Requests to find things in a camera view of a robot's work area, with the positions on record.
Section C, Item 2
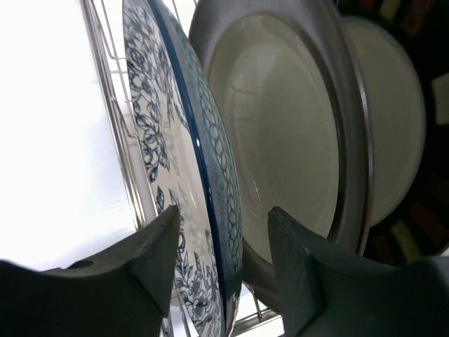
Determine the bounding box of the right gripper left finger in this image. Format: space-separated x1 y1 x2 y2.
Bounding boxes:
1 206 180 336

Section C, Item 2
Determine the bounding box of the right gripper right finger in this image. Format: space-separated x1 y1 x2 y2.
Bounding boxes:
268 207 448 336

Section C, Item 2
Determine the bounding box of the blue floral white plate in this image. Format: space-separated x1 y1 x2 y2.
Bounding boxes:
122 1 243 336

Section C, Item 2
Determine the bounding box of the silver rimmed cream plate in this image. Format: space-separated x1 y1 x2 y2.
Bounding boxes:
189 1 373 312

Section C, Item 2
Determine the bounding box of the black checkered rim plate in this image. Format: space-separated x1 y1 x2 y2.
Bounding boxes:
337 1 448 266

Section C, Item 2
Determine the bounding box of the white wire dish rack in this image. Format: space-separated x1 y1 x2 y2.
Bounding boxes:
80 1 283 336

